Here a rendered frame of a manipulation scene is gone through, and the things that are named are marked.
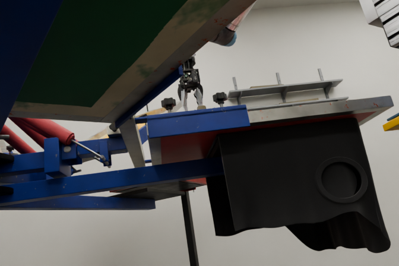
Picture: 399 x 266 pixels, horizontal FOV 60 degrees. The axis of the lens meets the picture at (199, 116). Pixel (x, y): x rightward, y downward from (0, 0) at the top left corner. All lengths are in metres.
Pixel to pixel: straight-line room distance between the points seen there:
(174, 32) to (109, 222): 2.85
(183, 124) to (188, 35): 0.49
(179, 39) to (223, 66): 3.19
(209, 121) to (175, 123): 0.10
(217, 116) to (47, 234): 2.59
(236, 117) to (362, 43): 3.52
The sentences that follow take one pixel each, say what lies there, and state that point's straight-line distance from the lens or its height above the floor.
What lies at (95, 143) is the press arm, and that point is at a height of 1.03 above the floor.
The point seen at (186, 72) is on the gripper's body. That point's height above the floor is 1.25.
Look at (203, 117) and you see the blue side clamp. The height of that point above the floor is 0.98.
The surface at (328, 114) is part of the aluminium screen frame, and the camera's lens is 1.16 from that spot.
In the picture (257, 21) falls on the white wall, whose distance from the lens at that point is 4.14.
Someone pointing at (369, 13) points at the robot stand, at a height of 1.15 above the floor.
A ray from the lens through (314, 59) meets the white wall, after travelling 4.10.
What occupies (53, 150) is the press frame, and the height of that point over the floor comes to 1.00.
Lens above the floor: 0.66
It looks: 19 degrees up
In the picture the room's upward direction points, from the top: 9 degrees counter-clockwise
